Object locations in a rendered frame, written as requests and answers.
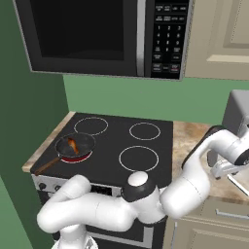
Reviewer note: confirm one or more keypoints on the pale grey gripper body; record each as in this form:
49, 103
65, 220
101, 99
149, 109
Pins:
225, 168

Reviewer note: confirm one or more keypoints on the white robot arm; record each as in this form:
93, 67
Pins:
97, 210

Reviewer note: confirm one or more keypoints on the orange chicken piece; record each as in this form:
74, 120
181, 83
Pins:
74, 146

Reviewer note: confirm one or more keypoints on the beige drawer front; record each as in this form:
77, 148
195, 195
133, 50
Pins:
234, 203

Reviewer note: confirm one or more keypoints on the grey box appliance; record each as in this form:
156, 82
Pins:
235, 110

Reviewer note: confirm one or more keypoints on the beige cupboard door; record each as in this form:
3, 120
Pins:
217, 32
210, 237

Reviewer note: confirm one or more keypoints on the black hob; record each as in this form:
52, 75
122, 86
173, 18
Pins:
113, 142

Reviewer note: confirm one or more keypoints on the black and silver oven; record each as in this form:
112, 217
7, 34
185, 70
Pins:
107, 190

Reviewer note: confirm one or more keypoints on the black microwave oven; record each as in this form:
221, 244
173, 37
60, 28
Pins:
168, 39

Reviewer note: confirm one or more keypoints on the black oven knob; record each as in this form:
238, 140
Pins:
42, 186
57, 187

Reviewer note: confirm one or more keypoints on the black microwave door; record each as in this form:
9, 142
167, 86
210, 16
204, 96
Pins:
81, 29

